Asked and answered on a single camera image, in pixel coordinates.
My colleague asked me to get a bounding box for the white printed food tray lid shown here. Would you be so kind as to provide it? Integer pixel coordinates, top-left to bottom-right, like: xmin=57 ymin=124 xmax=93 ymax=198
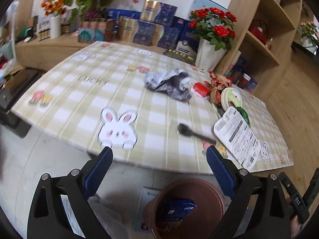
xmin=213 ymin=106 xmax=261 ymax=171

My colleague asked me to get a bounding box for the round green lidded container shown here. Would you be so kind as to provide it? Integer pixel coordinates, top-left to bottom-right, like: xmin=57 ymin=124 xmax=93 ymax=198
xmin=221 ymin=87 xmax=243 ymax=111

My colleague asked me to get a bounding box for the red patterned snack wrapper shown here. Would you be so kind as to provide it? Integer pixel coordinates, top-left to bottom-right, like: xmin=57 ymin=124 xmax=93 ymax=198
xmin=204 ymin=71 xmax=232 ymax=105

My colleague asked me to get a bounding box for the red cigarette box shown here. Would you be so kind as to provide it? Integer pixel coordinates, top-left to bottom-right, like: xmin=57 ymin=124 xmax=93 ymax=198
xmin=191 ymin=82 xmax=211 ymax=98

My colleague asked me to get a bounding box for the silver foil bag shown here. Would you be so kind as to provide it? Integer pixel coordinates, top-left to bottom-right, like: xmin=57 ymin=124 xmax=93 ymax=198
xmin=144 ymin=68 xmax=192 ymax=102

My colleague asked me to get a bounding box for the brown round trash bin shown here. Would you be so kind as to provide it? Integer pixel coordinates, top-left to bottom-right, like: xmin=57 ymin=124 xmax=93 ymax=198
xmin=143 ymin=178 xmax=225 ymax=238

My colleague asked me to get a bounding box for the right hand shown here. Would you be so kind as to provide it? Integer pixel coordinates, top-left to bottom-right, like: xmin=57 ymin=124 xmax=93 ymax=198
xmin=290 ymin=215 xmax=301 ymax=238

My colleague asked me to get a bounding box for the blue carton in bin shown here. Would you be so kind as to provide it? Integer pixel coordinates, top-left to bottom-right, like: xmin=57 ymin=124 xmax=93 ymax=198
xmin=164 ymin=198 xmax=197 ymax=222

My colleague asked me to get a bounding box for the red cup white lid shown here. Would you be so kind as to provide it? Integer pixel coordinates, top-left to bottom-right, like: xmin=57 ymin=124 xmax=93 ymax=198
xmin=237 ymin=73 xmax=251 ymax=89

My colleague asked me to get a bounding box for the checked bunny tablecloth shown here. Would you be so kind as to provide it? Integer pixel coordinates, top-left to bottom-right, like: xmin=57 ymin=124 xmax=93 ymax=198
xmin=10 ymin=40 xmax=295 ymax=175

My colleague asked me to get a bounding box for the white flower vase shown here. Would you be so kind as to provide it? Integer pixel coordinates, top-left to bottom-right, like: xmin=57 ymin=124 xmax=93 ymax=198
xmin=195 ymin=38 xmax=226 ymax=71

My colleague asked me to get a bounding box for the red basket on shelf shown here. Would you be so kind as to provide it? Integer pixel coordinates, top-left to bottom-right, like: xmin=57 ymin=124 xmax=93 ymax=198
xmin=248 ymin=20 xmax=268 ymax=45

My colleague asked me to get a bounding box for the wooden shelf unit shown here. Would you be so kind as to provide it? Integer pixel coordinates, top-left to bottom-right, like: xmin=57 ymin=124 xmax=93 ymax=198
xmin=215 ymin=0 xmax=302 ymax=101

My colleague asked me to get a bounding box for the red rose bouquet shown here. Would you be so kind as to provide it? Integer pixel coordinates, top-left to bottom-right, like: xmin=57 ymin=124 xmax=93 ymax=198
xmin=188 ymin=8 xmax=237 ymax=51

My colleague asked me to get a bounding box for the blue gold gift box lower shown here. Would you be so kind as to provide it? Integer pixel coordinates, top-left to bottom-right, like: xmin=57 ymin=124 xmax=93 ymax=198
xmin=117 ymin=17 xmax=164 ymax=46

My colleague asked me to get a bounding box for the blue gold gift box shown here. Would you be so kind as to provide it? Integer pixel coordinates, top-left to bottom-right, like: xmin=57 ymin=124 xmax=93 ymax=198
xmin=117 ymin=17 xmax=164 ymax=46
xmin=140 ymin=0 xmax=177 ymax=27

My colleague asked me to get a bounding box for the orange flower bunch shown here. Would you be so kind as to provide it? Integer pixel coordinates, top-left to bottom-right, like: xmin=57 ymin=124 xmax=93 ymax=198
xmin=40 ymin=0 xmax=67 ymax=17

